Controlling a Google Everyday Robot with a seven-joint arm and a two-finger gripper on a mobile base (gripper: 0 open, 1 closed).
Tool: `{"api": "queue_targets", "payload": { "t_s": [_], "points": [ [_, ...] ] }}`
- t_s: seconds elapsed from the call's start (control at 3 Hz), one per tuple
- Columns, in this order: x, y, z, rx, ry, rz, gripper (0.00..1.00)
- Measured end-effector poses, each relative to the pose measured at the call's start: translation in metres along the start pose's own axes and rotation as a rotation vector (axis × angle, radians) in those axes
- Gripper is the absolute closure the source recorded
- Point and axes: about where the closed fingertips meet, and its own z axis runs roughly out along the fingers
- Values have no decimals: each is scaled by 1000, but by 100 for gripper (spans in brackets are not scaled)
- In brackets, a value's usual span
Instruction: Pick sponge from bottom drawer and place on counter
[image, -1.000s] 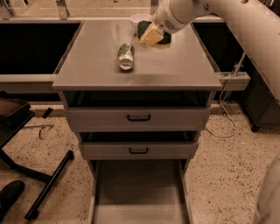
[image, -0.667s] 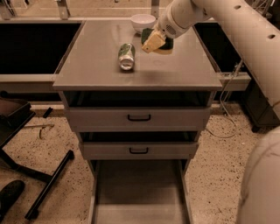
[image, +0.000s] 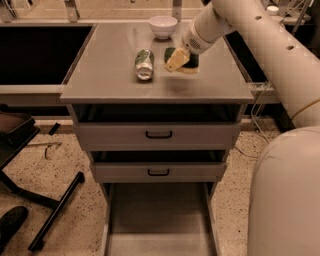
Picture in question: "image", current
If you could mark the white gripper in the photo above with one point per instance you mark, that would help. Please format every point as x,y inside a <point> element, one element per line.
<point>194,39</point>

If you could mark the green sponge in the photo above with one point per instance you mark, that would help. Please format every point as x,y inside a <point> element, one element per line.
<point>193,62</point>

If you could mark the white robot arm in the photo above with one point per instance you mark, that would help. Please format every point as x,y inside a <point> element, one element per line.
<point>284,202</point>

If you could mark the grey drawer cabinet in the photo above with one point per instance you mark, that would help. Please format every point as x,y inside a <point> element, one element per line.
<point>105,74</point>

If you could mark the grey top drawer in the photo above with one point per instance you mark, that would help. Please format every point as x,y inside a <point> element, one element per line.
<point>155,127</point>

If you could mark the grey drawer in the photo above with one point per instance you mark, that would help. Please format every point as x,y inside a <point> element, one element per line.
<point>159,219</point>
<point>132,166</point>
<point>155,127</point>

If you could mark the grey middle drawer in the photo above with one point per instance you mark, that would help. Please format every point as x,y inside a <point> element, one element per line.
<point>132,166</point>

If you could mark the grey bottom drawer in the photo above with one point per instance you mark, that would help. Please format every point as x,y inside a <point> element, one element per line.
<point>159,219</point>

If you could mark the green soda can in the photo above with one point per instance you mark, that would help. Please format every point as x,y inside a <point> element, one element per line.
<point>144,62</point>

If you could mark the white ceramic bowl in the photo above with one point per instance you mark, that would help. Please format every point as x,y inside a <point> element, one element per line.
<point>163,26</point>

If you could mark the black shoe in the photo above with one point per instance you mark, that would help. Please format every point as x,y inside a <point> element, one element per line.
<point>10,223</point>

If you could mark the black top drawer handle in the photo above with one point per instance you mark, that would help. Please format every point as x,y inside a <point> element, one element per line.
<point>158,135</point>

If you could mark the black drawer handle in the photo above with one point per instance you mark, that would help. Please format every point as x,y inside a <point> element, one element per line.
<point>158,135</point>
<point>158,173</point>

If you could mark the black middle drawer handle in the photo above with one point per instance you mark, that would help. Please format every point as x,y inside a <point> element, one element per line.
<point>158,173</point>

